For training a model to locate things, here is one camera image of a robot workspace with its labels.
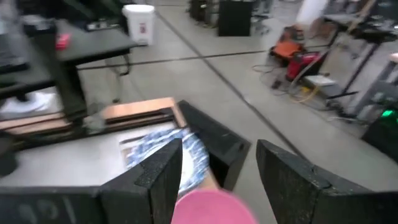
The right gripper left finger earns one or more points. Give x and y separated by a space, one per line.
149 193

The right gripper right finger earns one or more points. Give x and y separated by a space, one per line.
289 186

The blue patterned white plate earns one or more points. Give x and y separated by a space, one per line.
194 155

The pinkish red bowl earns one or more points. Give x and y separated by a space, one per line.
211 208

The black perforated panel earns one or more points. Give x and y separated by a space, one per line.
217 137

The grey box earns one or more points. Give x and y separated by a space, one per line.
320 84

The black device with green light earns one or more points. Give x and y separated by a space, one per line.
384 133

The red machine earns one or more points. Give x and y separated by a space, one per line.
303 65

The orange machine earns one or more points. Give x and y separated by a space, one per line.
286 48

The white cloth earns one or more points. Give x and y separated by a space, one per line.
28 105

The black desk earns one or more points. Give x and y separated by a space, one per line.
87 43

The white trash bin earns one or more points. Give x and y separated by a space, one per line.
140 25

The small red item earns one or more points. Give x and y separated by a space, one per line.
63 41

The black workbench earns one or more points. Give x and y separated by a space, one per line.
373 31

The white upright object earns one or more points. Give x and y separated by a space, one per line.
311 11

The black cabinet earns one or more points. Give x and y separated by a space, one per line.
234 17

